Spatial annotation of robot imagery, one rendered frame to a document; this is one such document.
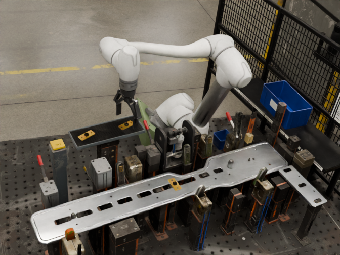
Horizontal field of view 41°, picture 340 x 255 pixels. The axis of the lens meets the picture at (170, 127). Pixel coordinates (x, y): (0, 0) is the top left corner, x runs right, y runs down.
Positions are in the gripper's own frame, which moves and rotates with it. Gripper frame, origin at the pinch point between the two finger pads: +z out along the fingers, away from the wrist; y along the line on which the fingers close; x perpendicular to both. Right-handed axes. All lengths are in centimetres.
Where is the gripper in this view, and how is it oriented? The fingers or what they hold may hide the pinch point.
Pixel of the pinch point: (126, 119)
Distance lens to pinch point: 237.4
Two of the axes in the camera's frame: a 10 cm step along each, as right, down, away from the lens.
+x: 7.4, -3.7, 5.7
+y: 6.7, 5.1, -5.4
